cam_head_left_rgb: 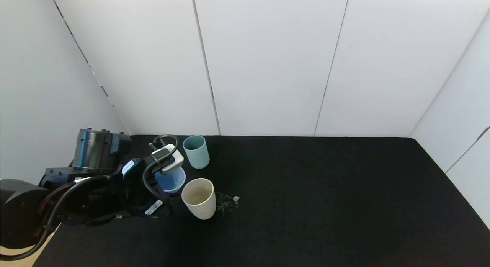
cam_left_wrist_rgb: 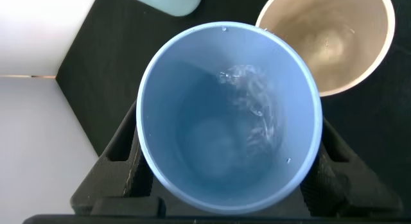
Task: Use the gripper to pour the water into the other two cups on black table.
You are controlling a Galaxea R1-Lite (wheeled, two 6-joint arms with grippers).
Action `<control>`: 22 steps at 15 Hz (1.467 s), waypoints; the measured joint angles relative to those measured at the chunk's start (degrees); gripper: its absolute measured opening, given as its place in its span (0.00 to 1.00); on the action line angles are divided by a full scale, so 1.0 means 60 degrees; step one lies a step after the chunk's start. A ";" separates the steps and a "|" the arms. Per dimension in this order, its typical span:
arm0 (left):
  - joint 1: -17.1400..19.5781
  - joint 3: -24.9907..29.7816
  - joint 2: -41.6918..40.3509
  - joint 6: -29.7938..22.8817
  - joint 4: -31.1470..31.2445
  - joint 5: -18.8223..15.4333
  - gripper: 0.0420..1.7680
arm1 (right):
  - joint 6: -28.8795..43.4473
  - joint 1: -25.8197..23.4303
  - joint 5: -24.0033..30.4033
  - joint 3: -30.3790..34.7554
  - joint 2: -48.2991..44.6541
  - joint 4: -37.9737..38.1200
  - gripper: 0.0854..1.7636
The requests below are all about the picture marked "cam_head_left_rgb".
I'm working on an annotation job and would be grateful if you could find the black fabric table cover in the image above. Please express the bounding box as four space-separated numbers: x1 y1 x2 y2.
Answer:
33 135 490 267

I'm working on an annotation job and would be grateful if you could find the teal green plastic cup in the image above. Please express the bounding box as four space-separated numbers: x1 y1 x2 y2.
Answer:
182 135 210 170

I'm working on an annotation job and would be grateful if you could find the light blue plastic cup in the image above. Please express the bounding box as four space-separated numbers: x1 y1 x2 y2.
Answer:
154 165 187 194

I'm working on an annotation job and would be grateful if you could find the cream white plastic cup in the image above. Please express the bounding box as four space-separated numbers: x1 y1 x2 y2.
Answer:
181 178 217 220

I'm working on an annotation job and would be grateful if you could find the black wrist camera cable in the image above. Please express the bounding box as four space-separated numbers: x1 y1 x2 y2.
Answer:
128 134 180 219

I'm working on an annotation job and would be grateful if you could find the black red wrist cable bundle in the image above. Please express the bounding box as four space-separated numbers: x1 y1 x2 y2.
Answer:
0 174 115 262

